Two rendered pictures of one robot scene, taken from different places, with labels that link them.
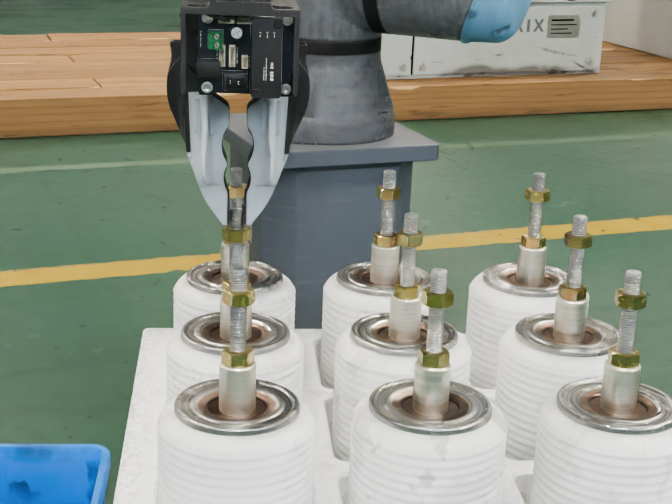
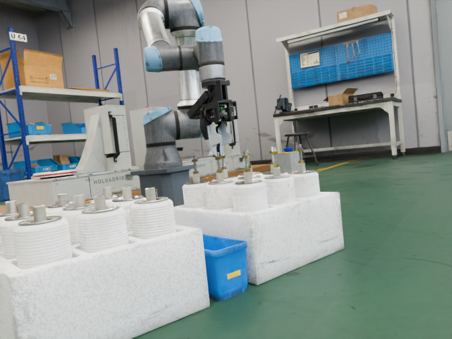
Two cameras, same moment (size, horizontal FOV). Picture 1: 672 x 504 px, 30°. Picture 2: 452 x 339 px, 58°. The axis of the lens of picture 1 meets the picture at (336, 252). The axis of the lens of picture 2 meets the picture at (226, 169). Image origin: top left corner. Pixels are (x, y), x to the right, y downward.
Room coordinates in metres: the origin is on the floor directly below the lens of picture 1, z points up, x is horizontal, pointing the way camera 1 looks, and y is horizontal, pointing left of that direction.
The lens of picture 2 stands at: (-0.20, 0.75, 0.35)
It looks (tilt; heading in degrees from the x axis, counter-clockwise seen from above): 3 degrees down; 325
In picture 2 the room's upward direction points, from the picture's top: 6 degrees counter-clockwise
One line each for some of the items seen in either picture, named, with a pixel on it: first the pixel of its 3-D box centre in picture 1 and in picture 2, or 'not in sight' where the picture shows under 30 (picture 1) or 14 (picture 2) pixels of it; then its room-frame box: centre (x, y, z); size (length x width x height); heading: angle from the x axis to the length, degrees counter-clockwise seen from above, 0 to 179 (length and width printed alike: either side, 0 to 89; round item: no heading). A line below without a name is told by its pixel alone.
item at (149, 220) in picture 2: not in sight; (155, 241); (0.65, 0.36, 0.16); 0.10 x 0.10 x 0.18
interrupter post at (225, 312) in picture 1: (235, 317); (220, 178); (0.80, 0.07, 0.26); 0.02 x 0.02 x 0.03
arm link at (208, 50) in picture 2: not in sight; (209, 48); (0.79, 0.06, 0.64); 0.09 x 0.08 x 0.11; 158
